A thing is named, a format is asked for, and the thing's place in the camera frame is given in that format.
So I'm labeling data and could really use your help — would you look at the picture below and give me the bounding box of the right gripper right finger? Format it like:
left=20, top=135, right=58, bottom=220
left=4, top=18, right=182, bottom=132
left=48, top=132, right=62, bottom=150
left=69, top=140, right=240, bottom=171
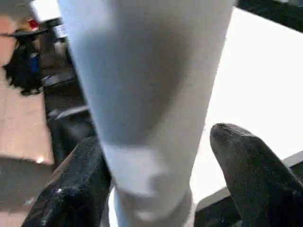
left=209, top=123, right=303, bottom=227

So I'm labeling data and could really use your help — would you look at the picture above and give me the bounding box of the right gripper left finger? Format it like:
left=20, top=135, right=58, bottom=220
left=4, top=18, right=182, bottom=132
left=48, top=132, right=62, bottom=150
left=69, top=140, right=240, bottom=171
left=20, top=135, right=113, bottom=227

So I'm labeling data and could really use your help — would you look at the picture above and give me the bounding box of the white plastic table top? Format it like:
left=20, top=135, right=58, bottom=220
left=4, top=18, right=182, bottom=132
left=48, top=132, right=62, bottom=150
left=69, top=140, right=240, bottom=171
left=188, top=7, right=303, bottom=213

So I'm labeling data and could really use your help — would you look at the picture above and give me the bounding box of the white plastic table leg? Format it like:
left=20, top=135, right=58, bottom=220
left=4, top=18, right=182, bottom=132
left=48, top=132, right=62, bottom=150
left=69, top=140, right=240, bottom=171
left=57, top=0, right=236, bottom=227

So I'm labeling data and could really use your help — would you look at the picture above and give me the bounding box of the black work mat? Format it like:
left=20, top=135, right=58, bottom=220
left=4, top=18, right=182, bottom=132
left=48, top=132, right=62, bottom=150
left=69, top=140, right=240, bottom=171
left=40, top=0, right=303, bottom=227

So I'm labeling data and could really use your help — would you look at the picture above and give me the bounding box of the black backpack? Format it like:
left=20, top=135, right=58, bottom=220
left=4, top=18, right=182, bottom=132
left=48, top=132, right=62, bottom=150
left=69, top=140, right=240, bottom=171
left=2, top=34, right=44, bottom=96

